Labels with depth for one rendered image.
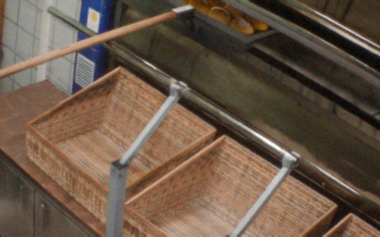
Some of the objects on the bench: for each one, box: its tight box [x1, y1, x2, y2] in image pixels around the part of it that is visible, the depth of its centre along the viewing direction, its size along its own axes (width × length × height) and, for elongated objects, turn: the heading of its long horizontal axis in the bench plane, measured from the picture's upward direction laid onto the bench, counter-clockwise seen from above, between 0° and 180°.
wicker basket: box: [121, 135, 337, 237], centre depth 316 cm, size 49×56×28 cm
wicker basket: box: [26, 67, 216, 226], centre depth 350 cm, size 49×56×28 cm
